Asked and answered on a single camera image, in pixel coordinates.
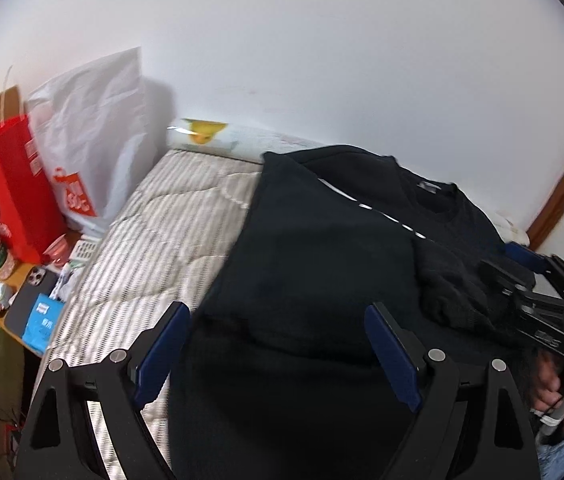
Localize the black sweater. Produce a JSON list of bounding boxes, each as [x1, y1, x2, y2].
[[167, 144, 538, 480]]

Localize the pink bowl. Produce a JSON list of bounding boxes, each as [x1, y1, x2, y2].
[[42, 237, 70, 266]]

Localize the blue tissue packet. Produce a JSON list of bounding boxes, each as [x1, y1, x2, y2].
[[22, 294, 66, 353]]

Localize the red paper bag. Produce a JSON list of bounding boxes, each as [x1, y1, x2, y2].
[[0, 112, 70, 266]]

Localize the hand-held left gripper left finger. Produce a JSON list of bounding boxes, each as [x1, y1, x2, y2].
[[14, 301, 191, 480]]

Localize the grey striped mattress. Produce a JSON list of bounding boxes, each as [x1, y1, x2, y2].
[[36, 147, 273, 480]]

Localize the white plastic bag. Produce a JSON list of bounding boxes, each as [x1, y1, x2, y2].
[[26, 46, 173, 236]]

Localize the wooden nightstand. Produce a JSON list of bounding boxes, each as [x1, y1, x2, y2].
[[0, 260, 67, 358]]

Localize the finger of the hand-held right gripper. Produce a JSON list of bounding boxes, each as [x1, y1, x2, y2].
[[479, 259, 535, 298], [504, 241, 555, 276]]

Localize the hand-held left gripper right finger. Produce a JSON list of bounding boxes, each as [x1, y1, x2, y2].
[[364, 302, 543, 480]]

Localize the dark smartphone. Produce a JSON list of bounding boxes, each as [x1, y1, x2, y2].
[[4, 265, 60, 336]]

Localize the white roll with yellow print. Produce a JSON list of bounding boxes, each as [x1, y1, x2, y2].
[[167, 117, 313, 163]]

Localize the white plastic basket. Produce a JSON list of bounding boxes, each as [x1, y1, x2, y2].
[[69, 239, 97, 266]]

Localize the red cable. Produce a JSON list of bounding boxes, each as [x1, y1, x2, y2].
[[0, 405, 27, 466]]

